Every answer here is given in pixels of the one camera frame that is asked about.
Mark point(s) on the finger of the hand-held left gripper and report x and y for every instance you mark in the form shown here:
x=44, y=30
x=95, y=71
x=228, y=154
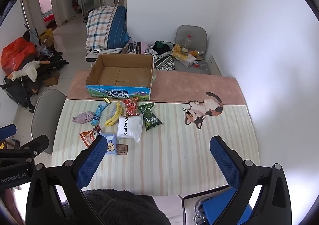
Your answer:
x=37, y=143
x=8, y=131

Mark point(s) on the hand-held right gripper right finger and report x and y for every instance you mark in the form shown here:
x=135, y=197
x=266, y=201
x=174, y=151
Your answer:
x=224, y=162

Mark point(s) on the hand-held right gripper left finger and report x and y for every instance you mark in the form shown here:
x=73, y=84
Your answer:
x=91, y=162

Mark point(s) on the light blue tissue pack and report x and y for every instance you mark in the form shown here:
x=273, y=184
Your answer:
x=111, y=145

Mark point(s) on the orange cartoon snack packet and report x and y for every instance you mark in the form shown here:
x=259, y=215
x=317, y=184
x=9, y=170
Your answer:
x=87, y=136

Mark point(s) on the grey purple sock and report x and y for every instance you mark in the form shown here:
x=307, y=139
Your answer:
x=83, y=118

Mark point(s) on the blue tube packet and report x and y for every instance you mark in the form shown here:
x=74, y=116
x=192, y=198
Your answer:
x=97, y=114

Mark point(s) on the yellow clear snack packet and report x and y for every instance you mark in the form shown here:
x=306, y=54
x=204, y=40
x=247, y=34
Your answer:
x=114, y=116

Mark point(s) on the white soft pack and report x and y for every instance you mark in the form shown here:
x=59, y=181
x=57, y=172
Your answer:
x=129, y=127

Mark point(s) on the red snack packet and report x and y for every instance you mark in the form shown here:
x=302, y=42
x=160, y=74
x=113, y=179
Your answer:
x=131, y=108

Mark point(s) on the printed cardboard box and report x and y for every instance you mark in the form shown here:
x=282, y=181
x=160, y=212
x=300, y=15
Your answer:
x=119, y=95

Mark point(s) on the green snack packet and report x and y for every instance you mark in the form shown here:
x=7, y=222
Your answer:
x=150, y=117

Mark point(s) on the person's left forearm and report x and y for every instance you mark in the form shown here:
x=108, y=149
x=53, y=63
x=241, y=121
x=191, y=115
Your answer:
x=6, y=202

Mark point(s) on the white shell chair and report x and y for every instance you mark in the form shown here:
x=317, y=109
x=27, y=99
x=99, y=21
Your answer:
x=44, y=115

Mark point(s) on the black folded stroller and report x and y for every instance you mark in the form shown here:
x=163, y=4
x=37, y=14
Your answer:
x=15, y=90

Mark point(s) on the dark fleece garment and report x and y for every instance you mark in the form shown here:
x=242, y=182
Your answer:
x=124, y=207

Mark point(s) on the striped cat print table mat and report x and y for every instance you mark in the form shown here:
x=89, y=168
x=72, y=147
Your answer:
x=162, y=162

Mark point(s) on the white goose plush toy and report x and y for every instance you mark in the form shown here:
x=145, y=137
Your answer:
x=30, y=71

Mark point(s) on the small brown cardboard box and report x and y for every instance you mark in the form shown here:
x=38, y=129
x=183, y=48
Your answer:
x=51, y=79

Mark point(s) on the orange plastic bag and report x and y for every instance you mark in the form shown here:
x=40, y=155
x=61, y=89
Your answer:
x=15, y=55

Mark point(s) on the white leaning panel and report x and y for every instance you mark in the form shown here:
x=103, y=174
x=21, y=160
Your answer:
x=214, y=65

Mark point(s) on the yellow open box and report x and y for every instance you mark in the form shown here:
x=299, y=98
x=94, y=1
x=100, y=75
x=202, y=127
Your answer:
x=47, y=36

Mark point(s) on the white tissue pack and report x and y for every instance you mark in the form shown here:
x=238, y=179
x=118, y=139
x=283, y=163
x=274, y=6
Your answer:
x=188, y=60

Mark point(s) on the yellow plastic bag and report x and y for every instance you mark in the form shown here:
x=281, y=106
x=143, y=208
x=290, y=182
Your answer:
x=177, y=51

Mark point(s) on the red bedding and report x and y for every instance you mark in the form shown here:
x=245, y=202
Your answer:
x=49, y=17

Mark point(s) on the patterned bag with clothes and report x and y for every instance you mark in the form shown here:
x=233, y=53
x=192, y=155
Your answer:
x=162, y=59

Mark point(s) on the clear plastic bottle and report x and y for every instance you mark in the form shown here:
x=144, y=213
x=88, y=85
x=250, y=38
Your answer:
x=188, y=41

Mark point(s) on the plaid folded quilt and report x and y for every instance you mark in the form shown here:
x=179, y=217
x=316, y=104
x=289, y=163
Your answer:
x=107, y=27

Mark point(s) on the grey padded chair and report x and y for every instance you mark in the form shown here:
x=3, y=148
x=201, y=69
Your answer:
x=192, y=31

